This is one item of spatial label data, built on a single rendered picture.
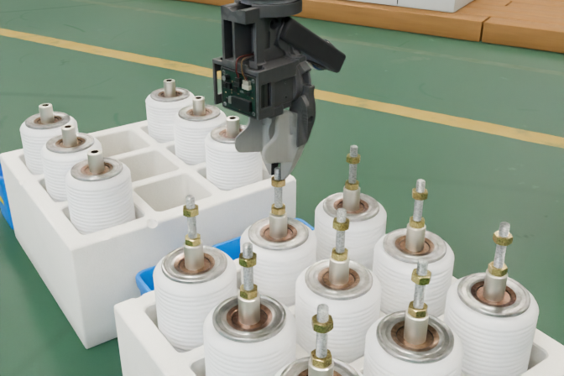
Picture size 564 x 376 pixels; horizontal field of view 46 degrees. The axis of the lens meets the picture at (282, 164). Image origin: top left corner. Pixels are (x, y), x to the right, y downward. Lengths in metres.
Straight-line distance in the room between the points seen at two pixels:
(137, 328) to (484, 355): 0.39
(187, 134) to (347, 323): 0.56
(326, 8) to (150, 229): 2.05
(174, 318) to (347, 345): 0.20
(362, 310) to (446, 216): 0.71
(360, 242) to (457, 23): 1.93
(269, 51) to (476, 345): 0.38
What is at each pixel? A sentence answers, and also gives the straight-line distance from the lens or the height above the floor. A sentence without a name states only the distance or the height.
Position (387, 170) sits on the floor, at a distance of 1.58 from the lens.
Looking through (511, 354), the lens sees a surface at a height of 0.21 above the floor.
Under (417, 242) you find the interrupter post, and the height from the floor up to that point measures 0.26.
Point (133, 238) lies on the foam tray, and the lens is 1.02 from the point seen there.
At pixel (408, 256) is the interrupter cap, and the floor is 0.25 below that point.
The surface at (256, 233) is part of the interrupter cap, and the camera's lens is 0.83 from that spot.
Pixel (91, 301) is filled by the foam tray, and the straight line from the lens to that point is 1.04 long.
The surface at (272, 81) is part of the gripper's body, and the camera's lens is 0.69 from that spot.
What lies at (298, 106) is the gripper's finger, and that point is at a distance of 0.73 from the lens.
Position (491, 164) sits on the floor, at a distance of 1.67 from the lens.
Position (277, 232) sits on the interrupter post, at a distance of 0.83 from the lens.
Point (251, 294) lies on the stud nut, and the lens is 0.68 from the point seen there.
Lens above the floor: 0.69
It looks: 26 degrees down
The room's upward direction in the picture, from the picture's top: straight up
